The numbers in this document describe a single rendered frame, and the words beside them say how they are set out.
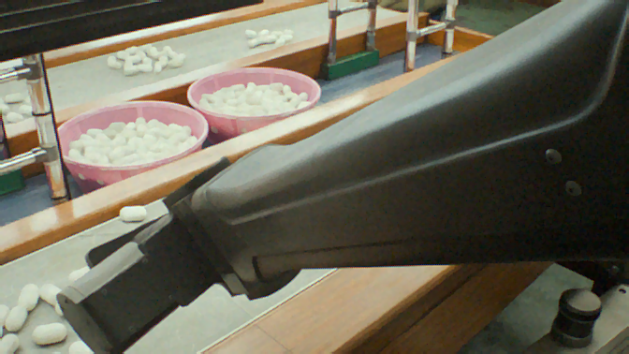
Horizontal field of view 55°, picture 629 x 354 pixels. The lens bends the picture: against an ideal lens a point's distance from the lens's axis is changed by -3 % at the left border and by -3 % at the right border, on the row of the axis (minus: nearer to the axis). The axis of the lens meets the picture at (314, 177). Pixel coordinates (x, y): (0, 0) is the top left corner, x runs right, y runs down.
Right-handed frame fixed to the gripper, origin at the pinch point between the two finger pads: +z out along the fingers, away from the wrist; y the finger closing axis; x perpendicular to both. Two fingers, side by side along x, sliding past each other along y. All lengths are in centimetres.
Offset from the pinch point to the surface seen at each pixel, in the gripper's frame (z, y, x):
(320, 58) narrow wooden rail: 57, -85, -28
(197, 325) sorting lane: 8.8, -7.4, 8.5
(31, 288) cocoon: 19.8, 4.9, -3.7
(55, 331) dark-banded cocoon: 13.4, 5.7, 1.9
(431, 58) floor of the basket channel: 54, -120, -17
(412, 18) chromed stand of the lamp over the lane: 27, -88, -23
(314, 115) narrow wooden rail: 31, -54, -11
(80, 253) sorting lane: 25.5, -3.6, -5.5
